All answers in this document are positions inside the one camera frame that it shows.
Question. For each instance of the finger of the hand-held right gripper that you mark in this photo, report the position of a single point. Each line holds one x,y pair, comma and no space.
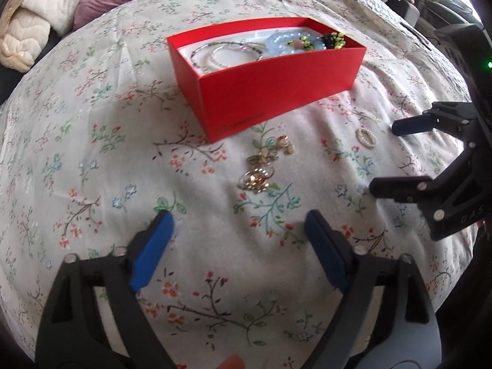
413,125
399,189

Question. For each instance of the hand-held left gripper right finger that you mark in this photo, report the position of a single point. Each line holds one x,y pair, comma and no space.
326,250

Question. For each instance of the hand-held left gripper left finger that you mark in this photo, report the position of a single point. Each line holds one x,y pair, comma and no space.
152,250

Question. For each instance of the gold pearl earring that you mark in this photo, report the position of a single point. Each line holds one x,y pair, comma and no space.
290,148
282,140

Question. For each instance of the gold green earring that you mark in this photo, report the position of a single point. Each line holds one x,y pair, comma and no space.
263,157

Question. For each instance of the red cardboard box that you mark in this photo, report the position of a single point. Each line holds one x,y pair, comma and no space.
269,84

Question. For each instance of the dark chair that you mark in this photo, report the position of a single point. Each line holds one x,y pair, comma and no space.
407,11

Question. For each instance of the grey quilted cloth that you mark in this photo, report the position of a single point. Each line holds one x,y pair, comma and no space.
376,11

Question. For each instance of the floral bedsheet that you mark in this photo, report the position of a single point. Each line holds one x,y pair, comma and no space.
115,161

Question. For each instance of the beige quilted blanket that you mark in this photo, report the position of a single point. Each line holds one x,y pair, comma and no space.
38,15

